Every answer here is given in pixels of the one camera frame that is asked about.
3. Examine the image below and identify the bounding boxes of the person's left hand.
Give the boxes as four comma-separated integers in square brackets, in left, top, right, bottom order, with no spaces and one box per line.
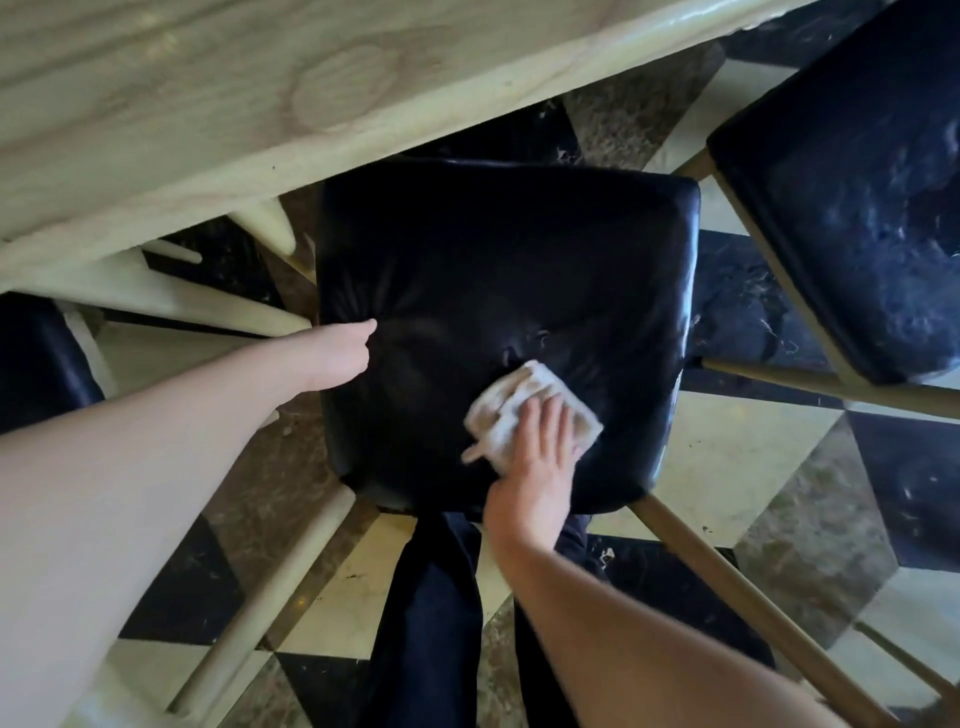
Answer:
[294,318,379,396]

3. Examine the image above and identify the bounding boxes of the black leather seat wooden chair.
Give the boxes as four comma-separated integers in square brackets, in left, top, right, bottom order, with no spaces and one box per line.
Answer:
[168,156,895,728]

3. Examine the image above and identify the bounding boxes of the person's dark trousers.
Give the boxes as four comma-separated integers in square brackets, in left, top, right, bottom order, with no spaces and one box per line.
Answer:
[358,510,777,728]

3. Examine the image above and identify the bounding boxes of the person's right forearm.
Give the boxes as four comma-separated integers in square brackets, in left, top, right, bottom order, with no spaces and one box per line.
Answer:
[489,517,852,728]

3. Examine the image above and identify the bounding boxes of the person's left forearm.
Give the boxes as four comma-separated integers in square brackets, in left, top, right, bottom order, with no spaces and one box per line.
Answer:
[0,333,316,728]

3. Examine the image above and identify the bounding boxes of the dusty black seat wooden chair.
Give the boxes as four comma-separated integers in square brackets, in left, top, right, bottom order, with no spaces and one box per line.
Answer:
[673,0,960,423]

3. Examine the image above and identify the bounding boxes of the white cleaning cloth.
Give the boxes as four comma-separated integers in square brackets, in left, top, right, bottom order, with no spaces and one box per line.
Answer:
[460,360,605,475]

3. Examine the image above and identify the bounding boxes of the pale wooden table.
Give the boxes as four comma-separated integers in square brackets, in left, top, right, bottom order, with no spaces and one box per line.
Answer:
[0,0,822,340]

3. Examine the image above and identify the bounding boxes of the person's right hand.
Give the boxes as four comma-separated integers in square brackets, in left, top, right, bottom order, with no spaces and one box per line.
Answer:
[481,394,585,558]

